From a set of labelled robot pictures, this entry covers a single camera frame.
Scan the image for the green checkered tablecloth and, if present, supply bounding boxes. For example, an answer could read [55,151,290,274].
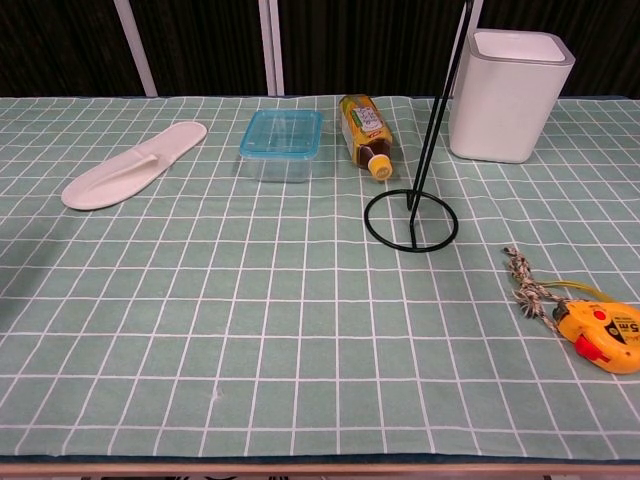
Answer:
[0,94,640,459]

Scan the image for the clear blue-lidded plastic container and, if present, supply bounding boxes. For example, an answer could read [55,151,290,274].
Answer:
[238,109,324,184]

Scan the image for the tea bottle with yellow cap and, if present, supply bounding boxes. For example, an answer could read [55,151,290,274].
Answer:
[338,93,394,182]

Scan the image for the dark partition screen panel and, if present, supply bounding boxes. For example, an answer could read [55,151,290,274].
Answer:
[279,0,640,97]
[133,0,271,97]
[0,0,147,98]

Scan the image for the white flat slipper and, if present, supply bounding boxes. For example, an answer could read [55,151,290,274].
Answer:
[60,121,209,211]

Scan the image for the white square trash bin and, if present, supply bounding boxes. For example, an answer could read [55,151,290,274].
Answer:
[448,28,577,165]

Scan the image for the yellow tape measure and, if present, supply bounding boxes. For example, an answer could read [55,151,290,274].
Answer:
[544,281,640,375]

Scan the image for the black wire paper holder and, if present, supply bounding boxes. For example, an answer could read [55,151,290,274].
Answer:
[363,0,475,251]

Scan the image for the white partition frame post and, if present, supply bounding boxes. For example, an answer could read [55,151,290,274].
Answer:
[113,0,159,97]
[258,0,285,97]

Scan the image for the braided beige rope piece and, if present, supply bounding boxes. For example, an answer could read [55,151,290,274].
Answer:
[502,246,569,332]

